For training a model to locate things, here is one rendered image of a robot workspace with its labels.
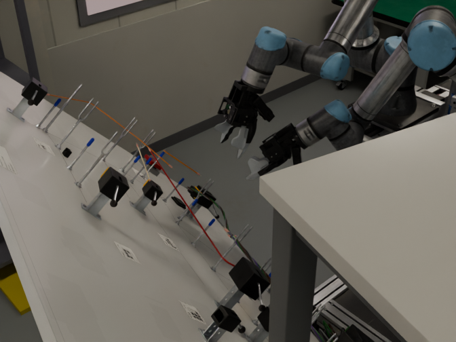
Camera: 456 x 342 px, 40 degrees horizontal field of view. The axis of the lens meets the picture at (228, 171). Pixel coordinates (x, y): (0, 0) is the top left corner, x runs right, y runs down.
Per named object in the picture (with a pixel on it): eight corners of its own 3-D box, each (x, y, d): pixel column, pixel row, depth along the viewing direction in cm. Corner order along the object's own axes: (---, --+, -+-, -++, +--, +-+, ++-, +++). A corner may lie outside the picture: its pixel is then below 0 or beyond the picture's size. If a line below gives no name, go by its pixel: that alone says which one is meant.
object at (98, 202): (83, 223, 112) (114, 185, 111) (80, 200, 122) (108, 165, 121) (103, 236, 113) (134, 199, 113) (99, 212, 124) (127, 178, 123)
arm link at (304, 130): (321, 136, 185) (320, 142, 178) (309, 144, 187) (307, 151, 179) (307, 116, 184) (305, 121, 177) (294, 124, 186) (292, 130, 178)
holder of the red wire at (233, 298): (230, 332, 119) (267, 290, 118) (209, 294, 130) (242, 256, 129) (248, 343, 121) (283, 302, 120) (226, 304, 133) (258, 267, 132)
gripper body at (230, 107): (216, 115, 172) (231, 75, 167) (239, 117, 177) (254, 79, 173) (231, 128, 167) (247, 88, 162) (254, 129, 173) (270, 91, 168)
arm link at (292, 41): (315, 72, 174) (294, 72, 165) (281, 62, 180) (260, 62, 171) (321, 45, 171) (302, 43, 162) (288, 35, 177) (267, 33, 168)
